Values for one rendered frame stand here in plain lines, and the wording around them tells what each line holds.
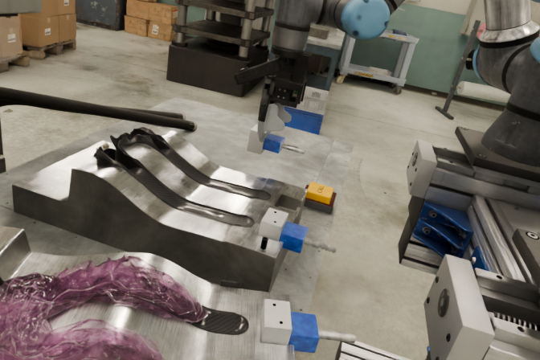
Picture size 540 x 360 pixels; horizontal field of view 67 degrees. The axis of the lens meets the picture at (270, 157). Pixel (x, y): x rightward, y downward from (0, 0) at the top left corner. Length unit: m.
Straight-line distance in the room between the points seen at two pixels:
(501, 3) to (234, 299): 0.79
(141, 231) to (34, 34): 4.61
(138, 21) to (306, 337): 7.13
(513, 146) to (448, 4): 6.28
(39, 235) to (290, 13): 0.62
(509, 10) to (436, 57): 6.21
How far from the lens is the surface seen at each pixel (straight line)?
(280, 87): 0.90
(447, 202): 0.98
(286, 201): 0.84
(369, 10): 0.75
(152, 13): 7.42
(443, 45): 7.22
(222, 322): 0.60
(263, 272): 0.68
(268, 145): 0.95
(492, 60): 1.06
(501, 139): 0.97
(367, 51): 7.10
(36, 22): 5.21
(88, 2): 7.80
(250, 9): 4.58
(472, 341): 0.52
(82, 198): 0.78
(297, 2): 0.87
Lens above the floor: 1.28
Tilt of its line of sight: 23 degrees down
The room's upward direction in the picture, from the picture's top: 11 degrees clockwise
